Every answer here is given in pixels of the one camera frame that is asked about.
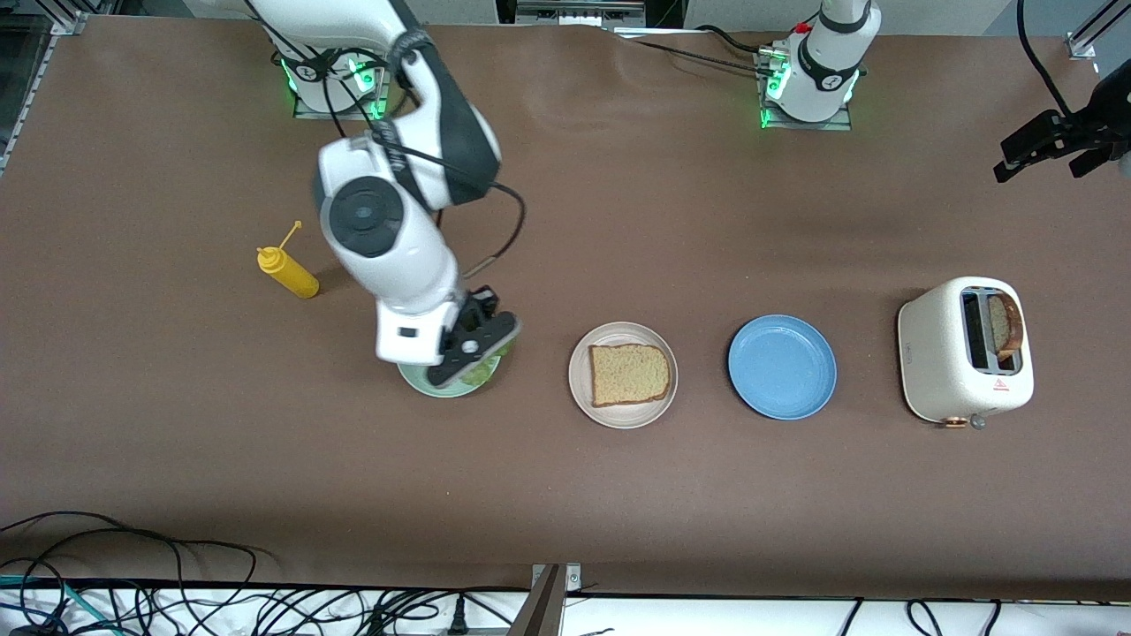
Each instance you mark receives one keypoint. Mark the blue plate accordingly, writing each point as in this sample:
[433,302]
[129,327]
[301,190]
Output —
[782,367]

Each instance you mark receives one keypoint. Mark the light brown bread slice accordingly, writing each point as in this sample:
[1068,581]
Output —
[627,375]

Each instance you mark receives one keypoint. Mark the green lettuce leaf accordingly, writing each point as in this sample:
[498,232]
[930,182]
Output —
[484,375]

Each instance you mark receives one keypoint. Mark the dark crust bread slice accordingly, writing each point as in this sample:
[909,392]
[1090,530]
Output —
[1003,325]

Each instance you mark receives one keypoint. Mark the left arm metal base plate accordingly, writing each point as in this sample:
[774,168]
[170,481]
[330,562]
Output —
[795,126]

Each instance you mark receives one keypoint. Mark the brown table cover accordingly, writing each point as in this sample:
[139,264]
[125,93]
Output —
[565,221]

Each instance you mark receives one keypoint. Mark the aluminium frame profile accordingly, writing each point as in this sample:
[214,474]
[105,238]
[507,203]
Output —
[1091,35]

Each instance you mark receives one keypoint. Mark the grey metal table bracket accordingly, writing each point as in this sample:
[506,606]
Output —
[543,609]

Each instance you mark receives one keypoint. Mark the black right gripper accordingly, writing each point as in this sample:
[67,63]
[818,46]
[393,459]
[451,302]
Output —
[478,308]

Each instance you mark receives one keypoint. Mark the silver aluminium rail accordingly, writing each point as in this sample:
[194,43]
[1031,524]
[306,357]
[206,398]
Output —
[579,11]

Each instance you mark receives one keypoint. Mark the black power plug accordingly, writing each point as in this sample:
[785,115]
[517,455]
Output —
[457,620]

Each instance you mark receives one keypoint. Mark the white toaster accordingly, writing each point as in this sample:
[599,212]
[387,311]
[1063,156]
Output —
[932,353]

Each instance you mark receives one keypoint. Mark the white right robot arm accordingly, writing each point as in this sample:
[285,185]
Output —
[398,265]

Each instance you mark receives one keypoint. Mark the mint green plate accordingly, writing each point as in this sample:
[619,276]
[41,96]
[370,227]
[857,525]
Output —
[413,378]

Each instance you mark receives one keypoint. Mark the yellow squeeze bottle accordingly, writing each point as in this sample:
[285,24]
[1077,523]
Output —
[296,278]

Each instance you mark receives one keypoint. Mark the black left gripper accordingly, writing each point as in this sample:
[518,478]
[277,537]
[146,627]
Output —
[1098,130]

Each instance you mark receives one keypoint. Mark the beige plate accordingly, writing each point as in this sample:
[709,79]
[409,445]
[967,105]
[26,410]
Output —
[579,375]

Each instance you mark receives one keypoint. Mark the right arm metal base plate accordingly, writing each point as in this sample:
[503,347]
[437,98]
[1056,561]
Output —
[300,113]

